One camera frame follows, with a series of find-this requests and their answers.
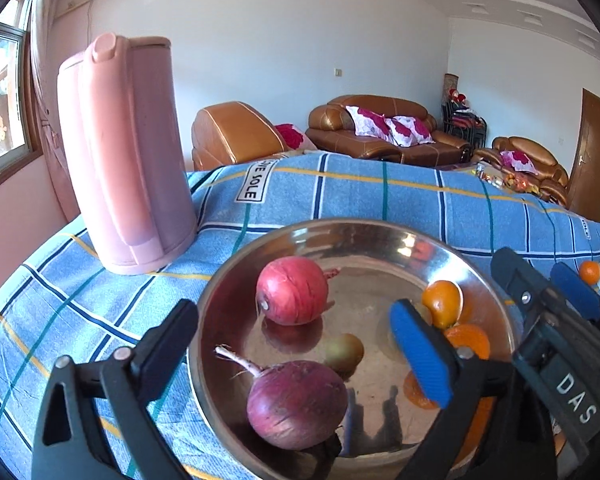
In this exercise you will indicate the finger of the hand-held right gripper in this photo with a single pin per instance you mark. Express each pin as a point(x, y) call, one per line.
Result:
point(575, 290)
point(517, 280)

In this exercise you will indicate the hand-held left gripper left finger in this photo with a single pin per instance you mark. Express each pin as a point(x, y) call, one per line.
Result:
point(165, 345)

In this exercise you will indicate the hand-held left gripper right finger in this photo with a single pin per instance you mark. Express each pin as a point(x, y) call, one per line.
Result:
point(420, 355)

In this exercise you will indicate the large orange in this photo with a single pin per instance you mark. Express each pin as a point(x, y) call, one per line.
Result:
point(470, 342)

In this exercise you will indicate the green kiwi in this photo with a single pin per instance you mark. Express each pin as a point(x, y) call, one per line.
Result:
point(344, 352)

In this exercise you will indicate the steel bowl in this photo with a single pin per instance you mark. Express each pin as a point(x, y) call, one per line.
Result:
point(360, 260)

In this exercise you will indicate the purple red onion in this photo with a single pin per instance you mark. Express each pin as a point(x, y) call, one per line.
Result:
point(297, 405)

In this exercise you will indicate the pink pomegranate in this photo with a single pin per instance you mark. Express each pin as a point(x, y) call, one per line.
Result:
point(292, 290)

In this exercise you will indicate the coffee table with snacks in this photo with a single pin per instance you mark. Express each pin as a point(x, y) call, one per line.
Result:
point(505, 180)

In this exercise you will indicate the brown leather armchair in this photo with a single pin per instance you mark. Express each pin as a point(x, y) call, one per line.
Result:
point(545, 170)

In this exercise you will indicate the white red floral pillow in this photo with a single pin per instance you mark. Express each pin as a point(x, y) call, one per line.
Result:
point(517, 161)
point(415, 129)
point(370, 121)

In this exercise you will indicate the brown wooden door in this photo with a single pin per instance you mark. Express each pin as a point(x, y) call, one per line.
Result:
point(595, 160)

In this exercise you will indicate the stacked black chairs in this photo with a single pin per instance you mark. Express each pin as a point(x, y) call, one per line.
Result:
point(462, 125)

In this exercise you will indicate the blue plaid tablecloth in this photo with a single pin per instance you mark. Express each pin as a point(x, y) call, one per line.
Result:
point(330, 195)

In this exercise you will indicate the pink electric kettle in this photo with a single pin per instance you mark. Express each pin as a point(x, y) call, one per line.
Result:
point(125, 160)

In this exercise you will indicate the brown leather three-seat sofa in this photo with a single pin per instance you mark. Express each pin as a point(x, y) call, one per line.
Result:
point(380, 145)

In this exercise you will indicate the tan leather armchair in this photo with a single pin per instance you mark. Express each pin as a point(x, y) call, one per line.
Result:
point(230, 135)

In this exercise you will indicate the square recessed ceiling light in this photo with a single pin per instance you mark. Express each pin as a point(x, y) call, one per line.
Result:
point(587, 39)
point(532, 17)
point(475, 7)

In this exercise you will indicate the pink curtain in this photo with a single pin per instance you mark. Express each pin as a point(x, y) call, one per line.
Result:
point(45, 85)

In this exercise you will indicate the window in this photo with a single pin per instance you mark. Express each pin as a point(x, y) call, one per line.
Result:
point(5, 100)

